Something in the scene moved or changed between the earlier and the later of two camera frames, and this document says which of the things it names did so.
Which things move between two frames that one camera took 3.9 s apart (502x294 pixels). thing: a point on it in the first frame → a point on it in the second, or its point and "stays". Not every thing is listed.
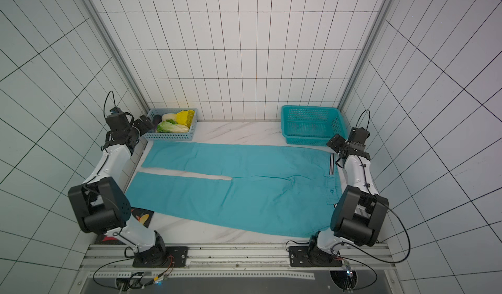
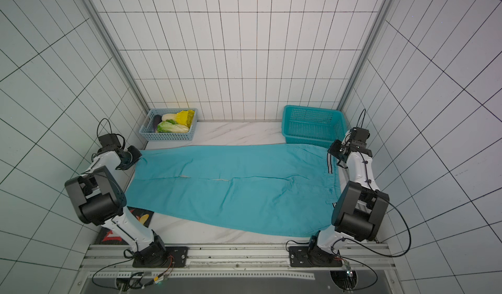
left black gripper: (142, 126) → (136, 153)
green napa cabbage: (171, 126) stays
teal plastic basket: (312, 125) stays
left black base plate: (160, 256) stays
